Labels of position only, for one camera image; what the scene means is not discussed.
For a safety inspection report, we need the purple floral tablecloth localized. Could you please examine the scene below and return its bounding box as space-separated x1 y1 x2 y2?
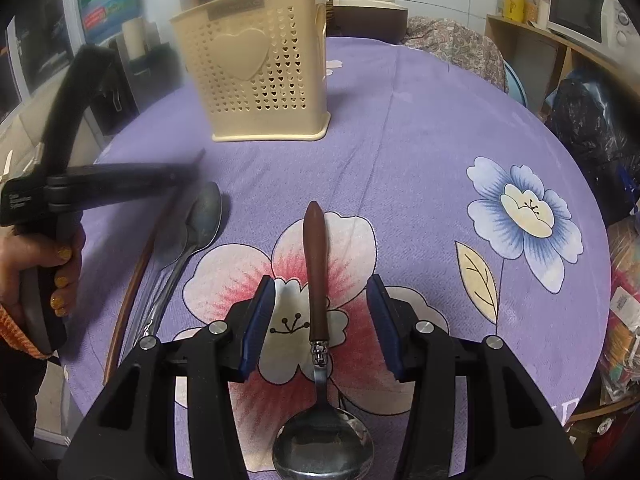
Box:
64 34 612 480

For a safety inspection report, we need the orange sleeved left forearm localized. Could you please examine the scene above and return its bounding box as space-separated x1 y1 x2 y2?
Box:
0 303 51 411

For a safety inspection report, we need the left hand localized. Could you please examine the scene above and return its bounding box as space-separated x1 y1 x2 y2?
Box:
0 224 87 319

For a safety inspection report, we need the wooden handled steel spoon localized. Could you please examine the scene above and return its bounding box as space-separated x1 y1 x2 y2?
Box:
272 200 374 479

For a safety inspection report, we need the beige perforated cutlery holder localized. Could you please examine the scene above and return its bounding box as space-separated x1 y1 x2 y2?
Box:
170 0 331 142

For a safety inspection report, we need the floral cloth covered chair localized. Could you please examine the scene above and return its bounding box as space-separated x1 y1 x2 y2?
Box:
402 16 528 106

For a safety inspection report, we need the black plastic bag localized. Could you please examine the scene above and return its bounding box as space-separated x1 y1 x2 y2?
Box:
546 74 639 226

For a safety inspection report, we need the sliding window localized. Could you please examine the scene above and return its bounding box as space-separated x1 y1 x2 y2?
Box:
1 0 73 120

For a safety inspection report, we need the white brown rice cooker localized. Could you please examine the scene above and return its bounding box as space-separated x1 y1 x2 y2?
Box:
328 0 408 44

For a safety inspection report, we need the white microwave oven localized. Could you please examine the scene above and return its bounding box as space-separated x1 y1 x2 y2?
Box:
547 0 639 62

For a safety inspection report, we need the grey water dispenser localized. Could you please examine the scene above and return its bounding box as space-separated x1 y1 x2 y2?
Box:
90 37 182 136

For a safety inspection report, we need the colourful bags pile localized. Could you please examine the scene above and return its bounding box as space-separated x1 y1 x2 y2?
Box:
599 218 639 403

